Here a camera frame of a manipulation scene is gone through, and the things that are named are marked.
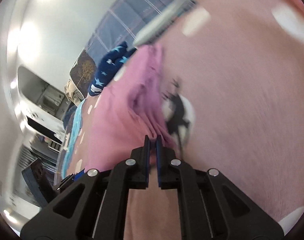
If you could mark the navy star-patterned cloth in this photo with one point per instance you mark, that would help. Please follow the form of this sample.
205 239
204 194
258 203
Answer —
109 67

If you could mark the folded grey white clothes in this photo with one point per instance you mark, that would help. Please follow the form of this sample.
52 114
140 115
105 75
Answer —
164 20

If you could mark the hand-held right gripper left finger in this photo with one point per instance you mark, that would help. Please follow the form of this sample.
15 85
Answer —
146 150

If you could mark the dark tree-print pillow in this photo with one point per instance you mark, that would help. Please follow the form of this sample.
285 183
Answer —
83 71

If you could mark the black white printed cloth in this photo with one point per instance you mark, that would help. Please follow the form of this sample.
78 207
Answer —
178 116

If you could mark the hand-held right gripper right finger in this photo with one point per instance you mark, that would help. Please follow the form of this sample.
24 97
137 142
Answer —
159 150

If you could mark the pink garment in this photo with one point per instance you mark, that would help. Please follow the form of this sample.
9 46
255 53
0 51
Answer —
132 110

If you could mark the pink dotted bed sheet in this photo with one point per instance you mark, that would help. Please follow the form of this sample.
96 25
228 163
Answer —
241 105

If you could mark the blue plaid pillow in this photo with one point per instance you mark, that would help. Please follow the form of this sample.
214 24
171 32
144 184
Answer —
132 17

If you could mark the beige cloth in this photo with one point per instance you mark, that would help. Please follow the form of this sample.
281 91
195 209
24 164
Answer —
72 90

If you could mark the turquoise cloth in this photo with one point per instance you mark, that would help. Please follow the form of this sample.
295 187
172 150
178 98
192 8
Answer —
73 132

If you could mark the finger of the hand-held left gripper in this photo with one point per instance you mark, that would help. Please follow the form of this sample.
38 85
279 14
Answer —
73 177

